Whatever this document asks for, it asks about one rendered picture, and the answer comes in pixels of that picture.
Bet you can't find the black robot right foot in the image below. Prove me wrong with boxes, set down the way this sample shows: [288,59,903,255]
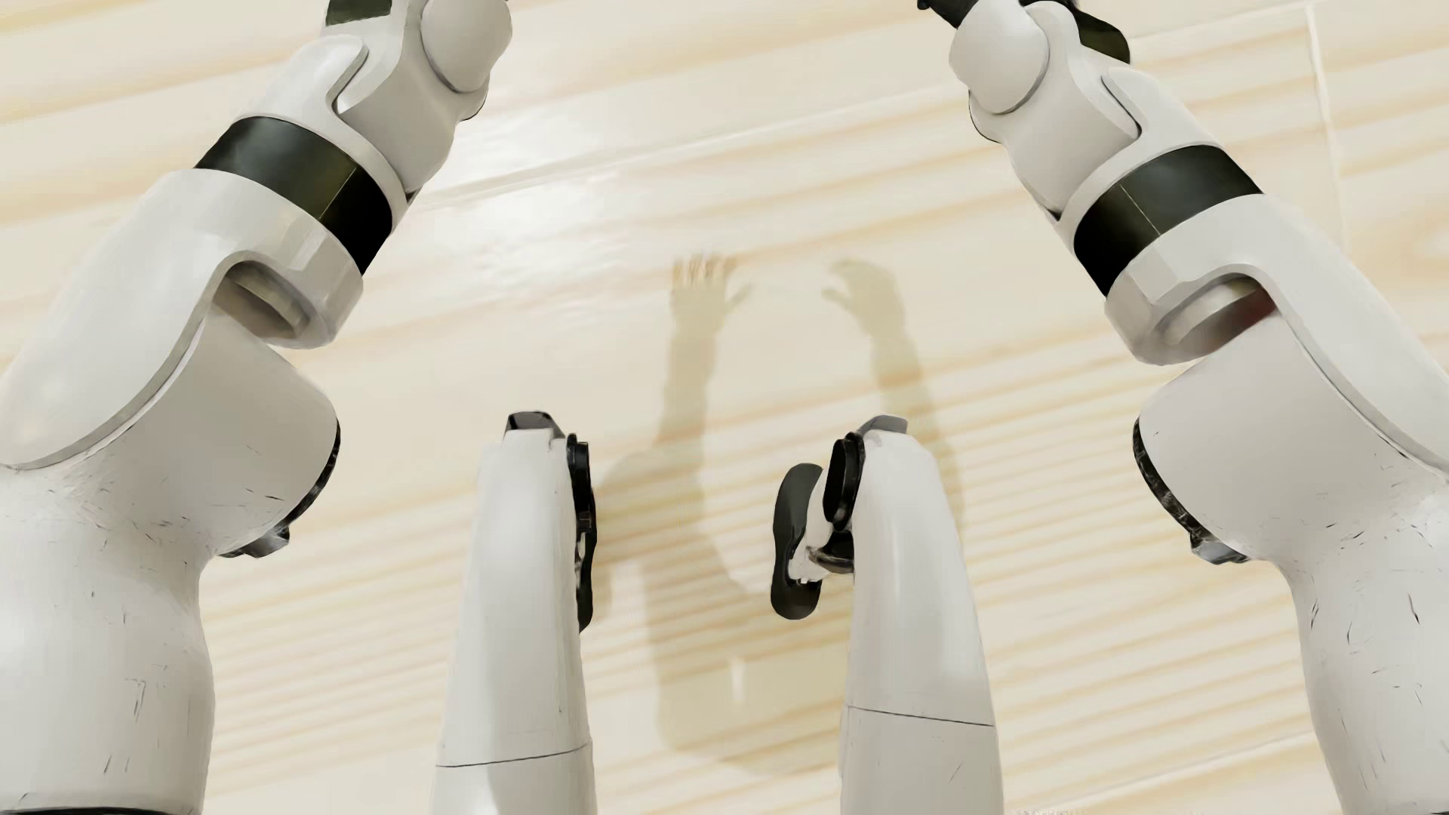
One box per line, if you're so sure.
[771,462,857,622]

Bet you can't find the black robot foot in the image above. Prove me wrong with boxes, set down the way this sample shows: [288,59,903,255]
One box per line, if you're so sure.
[565,433,599,633]
[771,462,857,622]

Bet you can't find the black robot left foot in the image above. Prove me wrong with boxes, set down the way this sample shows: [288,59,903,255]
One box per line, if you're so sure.
[565,433,599,633]

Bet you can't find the white robot right leg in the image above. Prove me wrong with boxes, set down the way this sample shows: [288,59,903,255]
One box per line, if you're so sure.
[822,415,1005,815]

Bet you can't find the white robot leg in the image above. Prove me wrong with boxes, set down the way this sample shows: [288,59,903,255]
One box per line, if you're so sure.
[431,411,598,815]
[822,415,1005,815]

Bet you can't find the white robot left leg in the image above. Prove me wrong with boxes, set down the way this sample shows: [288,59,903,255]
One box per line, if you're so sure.
[431,411,598,815]

